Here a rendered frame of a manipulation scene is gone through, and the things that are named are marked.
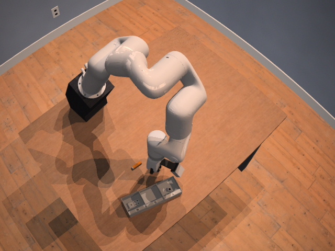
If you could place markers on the white domino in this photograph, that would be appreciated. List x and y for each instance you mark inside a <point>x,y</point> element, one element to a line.
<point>134,203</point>

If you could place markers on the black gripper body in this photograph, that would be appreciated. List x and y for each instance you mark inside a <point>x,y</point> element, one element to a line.
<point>153,164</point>

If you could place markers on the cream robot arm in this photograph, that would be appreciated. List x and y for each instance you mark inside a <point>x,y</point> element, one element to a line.
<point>121,58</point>

